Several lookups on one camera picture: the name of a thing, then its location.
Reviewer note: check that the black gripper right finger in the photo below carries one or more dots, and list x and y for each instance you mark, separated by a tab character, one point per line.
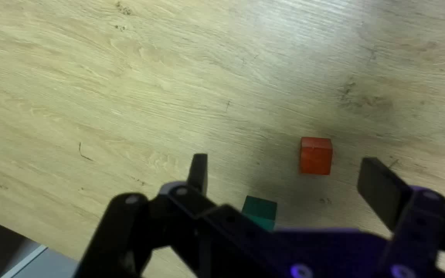
387	193

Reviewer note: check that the red cube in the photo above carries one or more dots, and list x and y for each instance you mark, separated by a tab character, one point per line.
316	156

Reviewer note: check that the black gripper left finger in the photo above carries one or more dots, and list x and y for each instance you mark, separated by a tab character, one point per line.
130	232

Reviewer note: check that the green cube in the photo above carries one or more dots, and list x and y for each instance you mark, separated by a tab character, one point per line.
260	210

